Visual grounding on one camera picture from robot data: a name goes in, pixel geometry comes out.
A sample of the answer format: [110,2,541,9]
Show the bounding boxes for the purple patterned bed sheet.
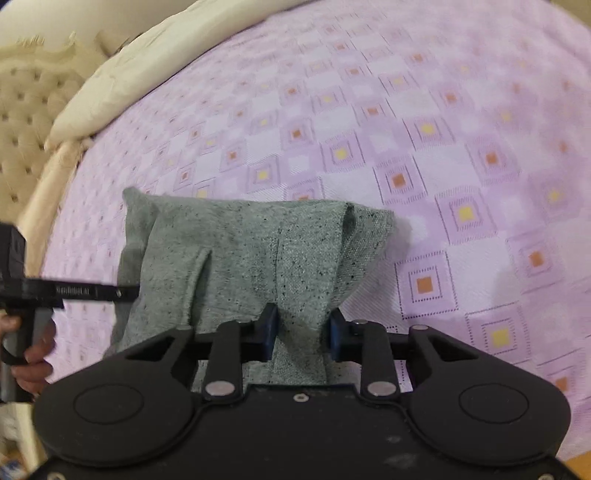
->
[44,0,591,462]

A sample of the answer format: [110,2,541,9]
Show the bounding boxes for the cream duvet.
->
[44,0,306,151]

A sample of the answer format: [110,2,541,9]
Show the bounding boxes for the grey speckled pants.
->
[104,187,398,386]

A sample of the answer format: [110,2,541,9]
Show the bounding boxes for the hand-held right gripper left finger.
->
[124,305,280,401]

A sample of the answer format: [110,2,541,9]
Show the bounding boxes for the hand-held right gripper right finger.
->
[328,308,472,400]

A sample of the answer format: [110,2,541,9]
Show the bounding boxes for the beige satin bed cover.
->
[21,138,90,278]

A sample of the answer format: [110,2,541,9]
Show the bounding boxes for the person's left hand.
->
[0,312,59,398]

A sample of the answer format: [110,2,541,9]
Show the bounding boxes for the cream tufted headboard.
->
[0,31,100,296]

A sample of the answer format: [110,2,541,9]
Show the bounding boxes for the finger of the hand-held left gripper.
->
[55,281,140,303]

